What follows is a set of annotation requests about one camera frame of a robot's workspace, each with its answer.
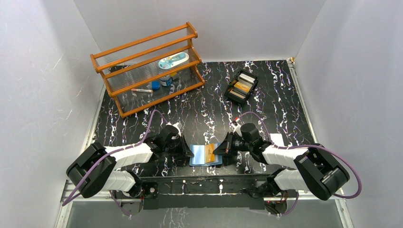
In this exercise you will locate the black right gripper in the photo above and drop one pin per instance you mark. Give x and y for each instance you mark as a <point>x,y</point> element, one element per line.
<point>225,147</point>

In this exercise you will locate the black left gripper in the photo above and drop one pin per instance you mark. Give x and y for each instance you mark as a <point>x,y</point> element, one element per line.
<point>181,146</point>

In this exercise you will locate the blue card holder wallet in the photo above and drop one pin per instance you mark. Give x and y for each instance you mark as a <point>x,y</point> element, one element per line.
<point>199,154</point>

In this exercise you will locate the orange credit card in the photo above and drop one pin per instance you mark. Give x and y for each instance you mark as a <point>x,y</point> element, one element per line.
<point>209,155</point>

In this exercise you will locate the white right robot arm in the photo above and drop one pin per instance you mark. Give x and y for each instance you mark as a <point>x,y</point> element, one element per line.
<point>306,168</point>

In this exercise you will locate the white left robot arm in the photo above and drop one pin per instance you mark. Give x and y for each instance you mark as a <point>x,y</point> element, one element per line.
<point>99,168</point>

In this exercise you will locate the black card tray box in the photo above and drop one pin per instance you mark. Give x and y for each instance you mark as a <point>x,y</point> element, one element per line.
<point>241,87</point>

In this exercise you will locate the blue small box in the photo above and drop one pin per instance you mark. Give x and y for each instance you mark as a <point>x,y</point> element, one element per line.
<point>155,85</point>

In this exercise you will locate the small blue lidded jar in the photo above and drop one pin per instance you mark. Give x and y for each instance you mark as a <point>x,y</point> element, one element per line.
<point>166,80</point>

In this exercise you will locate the white orange marker pen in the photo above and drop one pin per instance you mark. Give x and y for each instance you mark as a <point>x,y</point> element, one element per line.
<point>142,90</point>

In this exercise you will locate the orange wooden shelf rack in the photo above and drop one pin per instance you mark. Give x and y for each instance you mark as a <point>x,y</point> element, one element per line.
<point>135,65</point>

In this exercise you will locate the white blue packaged item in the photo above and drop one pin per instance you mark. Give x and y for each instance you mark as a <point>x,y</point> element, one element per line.
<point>173,60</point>

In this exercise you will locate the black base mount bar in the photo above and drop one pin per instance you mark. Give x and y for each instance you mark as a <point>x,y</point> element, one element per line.
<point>223,191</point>

